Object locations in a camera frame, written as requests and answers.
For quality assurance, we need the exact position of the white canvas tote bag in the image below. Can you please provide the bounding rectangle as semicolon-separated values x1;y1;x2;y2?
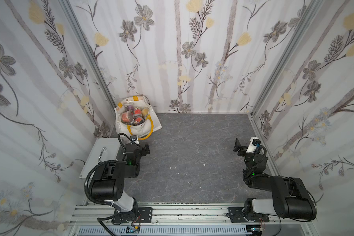
115;95;162;140

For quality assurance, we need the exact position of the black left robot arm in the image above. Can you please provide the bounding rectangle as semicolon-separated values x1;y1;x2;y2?
80;133;150;225

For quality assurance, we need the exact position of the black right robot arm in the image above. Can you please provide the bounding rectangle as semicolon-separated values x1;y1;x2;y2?
233;137;317;222

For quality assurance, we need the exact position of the red jar in bag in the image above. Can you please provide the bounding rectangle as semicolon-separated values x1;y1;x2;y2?
121;111;134;124

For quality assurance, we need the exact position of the yellow seed jar in bag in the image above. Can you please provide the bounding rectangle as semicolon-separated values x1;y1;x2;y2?
141;108;149;118

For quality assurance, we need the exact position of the silver aluminium case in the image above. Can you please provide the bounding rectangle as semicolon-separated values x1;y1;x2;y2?
79;138;121;180

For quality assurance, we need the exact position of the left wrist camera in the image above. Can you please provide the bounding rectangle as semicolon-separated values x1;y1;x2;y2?
130;135;139;145

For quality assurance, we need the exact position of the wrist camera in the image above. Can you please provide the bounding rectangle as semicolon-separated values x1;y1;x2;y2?
130;135;139;145
246;136;261;153

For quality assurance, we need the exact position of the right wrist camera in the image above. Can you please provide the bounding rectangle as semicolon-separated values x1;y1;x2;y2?
246;136;261;153

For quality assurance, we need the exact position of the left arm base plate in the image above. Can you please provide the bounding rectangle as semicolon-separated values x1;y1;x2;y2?
111;207;153;225

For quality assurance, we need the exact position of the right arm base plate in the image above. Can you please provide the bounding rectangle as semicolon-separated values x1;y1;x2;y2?
226;207;269;223

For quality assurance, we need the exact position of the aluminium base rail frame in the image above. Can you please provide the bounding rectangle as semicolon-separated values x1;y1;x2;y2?
64;203;318;236

